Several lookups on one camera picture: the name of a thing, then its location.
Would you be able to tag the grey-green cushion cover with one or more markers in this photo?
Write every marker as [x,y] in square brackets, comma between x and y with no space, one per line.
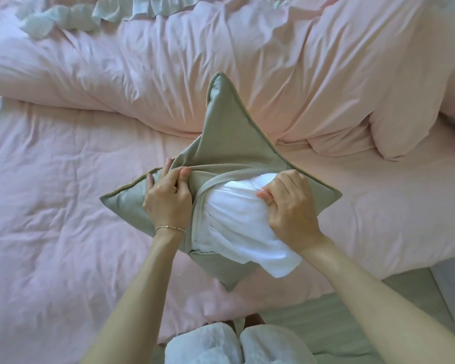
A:
[231,132]

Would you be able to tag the person's right hand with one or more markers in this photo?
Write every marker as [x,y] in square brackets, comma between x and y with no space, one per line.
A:
[292,208]

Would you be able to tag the person's white trousers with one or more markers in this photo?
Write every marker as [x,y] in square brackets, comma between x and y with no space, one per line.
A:
[197,344]

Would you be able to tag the white cushion insert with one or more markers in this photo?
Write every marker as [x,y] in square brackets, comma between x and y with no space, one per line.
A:
[235,219]

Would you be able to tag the person's left forearm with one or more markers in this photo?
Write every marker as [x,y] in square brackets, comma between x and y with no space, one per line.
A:
[136,299]

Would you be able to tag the plain pink pillow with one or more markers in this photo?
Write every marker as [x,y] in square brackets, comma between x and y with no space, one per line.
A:
[409,102]

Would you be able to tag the pink bed sheet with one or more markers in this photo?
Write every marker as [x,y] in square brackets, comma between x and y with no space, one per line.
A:
[60,208]

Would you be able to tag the person's left hand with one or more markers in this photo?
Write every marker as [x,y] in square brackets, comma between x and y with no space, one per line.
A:
[167,204]

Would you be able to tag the pink duvet with white ruffle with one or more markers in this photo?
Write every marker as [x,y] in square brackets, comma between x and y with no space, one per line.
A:
[174,64]

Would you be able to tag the person's right forearm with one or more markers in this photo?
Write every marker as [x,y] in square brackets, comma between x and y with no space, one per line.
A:
[383,310]

